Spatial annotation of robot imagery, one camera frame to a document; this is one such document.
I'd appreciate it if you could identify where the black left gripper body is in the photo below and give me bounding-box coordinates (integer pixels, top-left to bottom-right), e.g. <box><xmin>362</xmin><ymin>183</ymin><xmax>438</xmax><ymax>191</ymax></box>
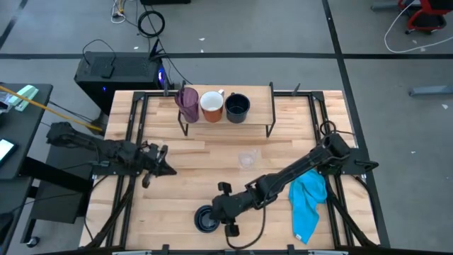
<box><xmin>137</xmin><ymin>142</ymin><xmax>169</xmax><ymax>189</ymax></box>

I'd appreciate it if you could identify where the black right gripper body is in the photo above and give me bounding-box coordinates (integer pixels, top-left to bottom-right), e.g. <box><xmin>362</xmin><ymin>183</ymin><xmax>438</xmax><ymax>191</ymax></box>
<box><xmin>211</xmin><ymin>181</ymin><xmax>257</xmax><ymax>239</ymax></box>

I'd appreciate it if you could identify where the black ribbed mug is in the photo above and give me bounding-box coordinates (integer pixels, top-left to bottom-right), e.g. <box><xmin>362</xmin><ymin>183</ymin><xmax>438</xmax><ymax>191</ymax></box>
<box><xmin>224</xmin><ymin>92</ymin><xmax>251</xmax><ymax>124</ymax></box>
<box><xmin>193</xmin><ymin>204</ymin><xmax>222</xmax><ymax>234</ymax></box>

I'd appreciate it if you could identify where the clear glass cup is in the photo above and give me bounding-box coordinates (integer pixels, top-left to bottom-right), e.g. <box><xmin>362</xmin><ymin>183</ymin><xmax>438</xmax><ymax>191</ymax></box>
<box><xmin>237</xmin><ymin>149</ymin><xmax>258</xmax><ymax>170</ymax></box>

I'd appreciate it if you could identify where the purple faceted plastic tumbler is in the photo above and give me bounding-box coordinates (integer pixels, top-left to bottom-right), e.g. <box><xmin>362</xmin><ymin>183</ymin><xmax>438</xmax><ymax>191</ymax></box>
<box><xmin>174</xmin><ymin>86</ymin><xmax>200</xmax><ymax>124</ymax></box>

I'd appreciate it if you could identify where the orange mug white inside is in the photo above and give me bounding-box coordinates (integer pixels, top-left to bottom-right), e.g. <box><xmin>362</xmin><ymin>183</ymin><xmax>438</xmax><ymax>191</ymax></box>
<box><xmin>199</xmin><ymin>89</ymin><xmax>226</xmax><ymax>123</ymax></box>

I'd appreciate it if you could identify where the blue cloth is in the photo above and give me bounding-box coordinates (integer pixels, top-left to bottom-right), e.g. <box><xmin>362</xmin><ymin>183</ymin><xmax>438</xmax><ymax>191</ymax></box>
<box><xmin>288</xmin><ymin>169</ymin><xmax>328</xmax><ymax>245</ymax></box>

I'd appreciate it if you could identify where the black computer tower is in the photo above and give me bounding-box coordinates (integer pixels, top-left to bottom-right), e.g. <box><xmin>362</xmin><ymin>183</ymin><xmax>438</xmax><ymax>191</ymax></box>
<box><xmin>74</xmin><ymin>51</ymin><xmax>170</xmax><ymax>115</ymax></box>

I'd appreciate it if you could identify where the black equipment cart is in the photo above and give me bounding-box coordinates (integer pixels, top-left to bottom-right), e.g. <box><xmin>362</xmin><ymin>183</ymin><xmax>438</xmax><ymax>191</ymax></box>
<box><xmin>21</xmin><ymin>136</ymin><xmax>107</xmax><ymax>245</ymax></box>

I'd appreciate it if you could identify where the black side desk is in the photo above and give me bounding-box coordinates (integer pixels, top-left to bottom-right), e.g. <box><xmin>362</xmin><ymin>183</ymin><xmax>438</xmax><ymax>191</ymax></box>
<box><xmin>0</xmin><ymin>83</ymin><xmax>54</xmax><ymax>181</ymax></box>

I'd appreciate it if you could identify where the light green stapler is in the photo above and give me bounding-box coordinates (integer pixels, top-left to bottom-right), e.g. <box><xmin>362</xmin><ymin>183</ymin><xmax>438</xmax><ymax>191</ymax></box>
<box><xmin>6</xmin><ymin>84</ymin><xmax>40</xmax><ymax>113</ymax></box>

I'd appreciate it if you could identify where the smartphone with lit screen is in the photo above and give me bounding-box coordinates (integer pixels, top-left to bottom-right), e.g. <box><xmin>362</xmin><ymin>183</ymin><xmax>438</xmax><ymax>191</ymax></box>
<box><xmin>0</xmin><ymin>138</ymin><xmax>17</xmax><ymax>164</ymax></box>

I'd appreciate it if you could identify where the grey floor bar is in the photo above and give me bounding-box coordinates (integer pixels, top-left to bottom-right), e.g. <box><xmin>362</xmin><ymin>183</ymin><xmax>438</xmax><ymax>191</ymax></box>
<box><xmin>408</xmin><ymin>84</ymin><xmax>453</xmax><ymax>98</ymax></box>

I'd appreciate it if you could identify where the red and black chair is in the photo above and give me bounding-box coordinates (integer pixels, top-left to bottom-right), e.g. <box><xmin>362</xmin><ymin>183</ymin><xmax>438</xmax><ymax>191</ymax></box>
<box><xmin>398</xmin><ymin>0</ymin><xmax>453</xmax><ymax>35</ymax></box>

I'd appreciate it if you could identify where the black metal table frame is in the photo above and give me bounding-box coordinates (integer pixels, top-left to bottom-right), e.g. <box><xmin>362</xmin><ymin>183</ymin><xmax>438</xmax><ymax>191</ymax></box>
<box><xmin>84</xmin><ymin>90</ymin><xmax>382</xmax><ymax>251</ymax></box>

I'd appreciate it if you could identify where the small black box with cable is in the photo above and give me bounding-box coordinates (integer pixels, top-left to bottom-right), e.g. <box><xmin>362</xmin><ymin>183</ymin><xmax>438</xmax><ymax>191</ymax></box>
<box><xmin>82</xmin><ymin>38</ymin><xmax>117</xmax><ymax>79</ymax></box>

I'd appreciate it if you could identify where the wooden shelf black metal frame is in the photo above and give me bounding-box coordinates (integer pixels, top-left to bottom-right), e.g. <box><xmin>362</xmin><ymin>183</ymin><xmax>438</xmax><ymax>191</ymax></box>
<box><xmin>178</xmin><ymin>81</ymin><xmax>277</xmax><ymax>138</ymax></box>

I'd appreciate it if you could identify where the yellow strap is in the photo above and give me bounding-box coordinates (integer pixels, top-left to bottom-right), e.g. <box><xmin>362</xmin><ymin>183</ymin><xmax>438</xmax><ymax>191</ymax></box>
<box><xmin>0</xmin><ymin>84</ymin><xmax>104</xmax><ymax>133</ymax></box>

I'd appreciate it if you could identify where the coiled black cable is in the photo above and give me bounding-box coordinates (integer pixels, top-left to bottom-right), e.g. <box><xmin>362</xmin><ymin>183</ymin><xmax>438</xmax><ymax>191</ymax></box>
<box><xmin>137</xmin><ymin>9</ymin><xmax>166</xmax><ymax>38</ymax></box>

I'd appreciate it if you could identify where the white and yellow cable bundle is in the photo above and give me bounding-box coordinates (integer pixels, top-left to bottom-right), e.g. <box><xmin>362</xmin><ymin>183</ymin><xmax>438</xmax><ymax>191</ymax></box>
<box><xmin>110</xmin><ymin>0</ymin><xmax>129</xmax><ymax>24</ymax></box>

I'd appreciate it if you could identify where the white floor cable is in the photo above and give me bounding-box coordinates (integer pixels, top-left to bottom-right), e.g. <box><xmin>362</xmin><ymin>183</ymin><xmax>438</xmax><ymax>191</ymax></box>
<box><xmin>384</xmin><ymin>0</ymin><xmax>453</xmax><ymax>54</ymax></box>

